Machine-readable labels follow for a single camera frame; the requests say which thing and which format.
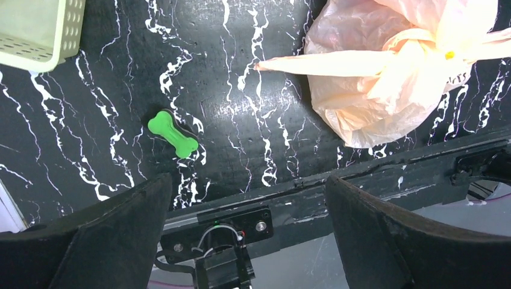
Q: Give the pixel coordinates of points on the pale green plastic basket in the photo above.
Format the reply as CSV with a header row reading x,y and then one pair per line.
x,y
39,35

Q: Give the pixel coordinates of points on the translucent peach plastic bag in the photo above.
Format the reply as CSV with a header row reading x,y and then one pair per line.
x,y
377,69

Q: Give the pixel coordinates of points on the green bone-shaped toy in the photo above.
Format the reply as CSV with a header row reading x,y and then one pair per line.
x,y
163,124

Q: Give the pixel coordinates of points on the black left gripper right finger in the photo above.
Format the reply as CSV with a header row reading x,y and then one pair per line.
x,y
382,245

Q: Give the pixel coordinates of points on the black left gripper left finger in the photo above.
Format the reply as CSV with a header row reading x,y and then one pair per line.
x,y
111,244

